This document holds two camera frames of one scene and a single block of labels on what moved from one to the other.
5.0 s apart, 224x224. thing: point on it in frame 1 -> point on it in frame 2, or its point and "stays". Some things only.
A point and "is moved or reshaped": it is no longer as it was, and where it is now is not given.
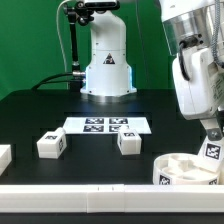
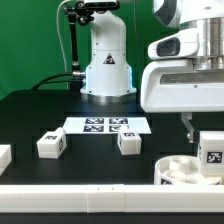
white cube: [211, 154] is moved or reshaped
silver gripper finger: [213, 128] -> [185, 117]
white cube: [129, 141] stays
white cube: [52, 144] stays
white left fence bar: [5, 157] stays
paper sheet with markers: [105, 124] stays
